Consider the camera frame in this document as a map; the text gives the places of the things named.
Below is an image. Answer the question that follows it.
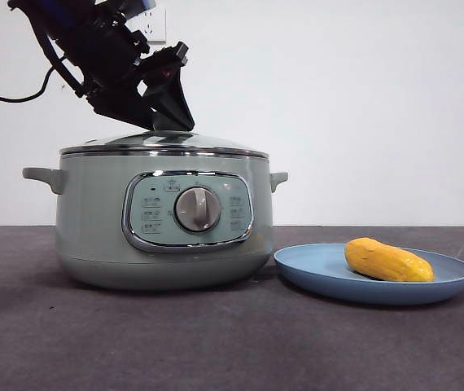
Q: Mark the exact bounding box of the glass lid with green knob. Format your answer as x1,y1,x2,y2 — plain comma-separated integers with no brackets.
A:
59,112,269,159

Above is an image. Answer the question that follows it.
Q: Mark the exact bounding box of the pale green electric steamer pot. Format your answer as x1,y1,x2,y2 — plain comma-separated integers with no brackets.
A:
22,152,289,291

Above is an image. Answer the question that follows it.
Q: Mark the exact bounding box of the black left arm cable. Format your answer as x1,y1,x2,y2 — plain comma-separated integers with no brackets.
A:
0,64,60,103

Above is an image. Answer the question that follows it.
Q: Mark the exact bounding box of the yellow corn cob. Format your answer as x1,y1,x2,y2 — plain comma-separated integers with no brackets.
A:
344,237,436,283

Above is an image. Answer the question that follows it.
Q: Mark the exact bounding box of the blue round plate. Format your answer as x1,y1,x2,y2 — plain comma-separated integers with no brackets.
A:
273,243,464,306

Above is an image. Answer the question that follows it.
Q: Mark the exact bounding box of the white wall socket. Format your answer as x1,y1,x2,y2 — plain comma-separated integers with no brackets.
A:
142,7,167,44

